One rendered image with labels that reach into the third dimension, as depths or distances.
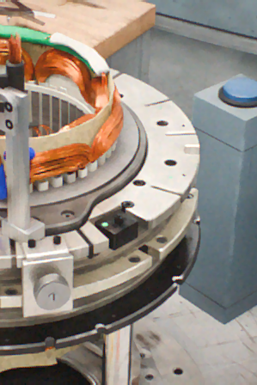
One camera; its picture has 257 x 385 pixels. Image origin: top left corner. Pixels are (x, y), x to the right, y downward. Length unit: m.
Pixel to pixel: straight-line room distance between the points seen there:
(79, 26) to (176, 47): 2.44
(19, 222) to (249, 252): 0.46
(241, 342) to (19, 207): 0.48
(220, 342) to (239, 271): 0.08
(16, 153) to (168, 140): 0.20
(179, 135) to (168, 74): 2.52
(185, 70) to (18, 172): 2.72
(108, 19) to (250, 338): 0.37
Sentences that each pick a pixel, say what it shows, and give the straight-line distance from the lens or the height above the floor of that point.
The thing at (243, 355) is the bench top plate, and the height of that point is 0.78.
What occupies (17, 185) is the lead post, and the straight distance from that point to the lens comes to 0.78.
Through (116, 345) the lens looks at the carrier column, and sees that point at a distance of 0.92.
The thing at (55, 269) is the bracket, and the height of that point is 1.09.
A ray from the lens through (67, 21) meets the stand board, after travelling 1.20.
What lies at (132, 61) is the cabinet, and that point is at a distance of 1.24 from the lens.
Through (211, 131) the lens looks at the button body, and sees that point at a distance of 1.13.
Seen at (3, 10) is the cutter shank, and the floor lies 1.09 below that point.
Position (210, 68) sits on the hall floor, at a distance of 3.51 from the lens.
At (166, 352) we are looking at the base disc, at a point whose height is 0.80.
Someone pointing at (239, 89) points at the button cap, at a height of 1.04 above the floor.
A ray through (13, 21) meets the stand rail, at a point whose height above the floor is 1.08.
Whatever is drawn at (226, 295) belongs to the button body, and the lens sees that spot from 1.21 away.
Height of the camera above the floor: 1.56
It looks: 33 degrees down
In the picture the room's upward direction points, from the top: 3 degrees clockwise
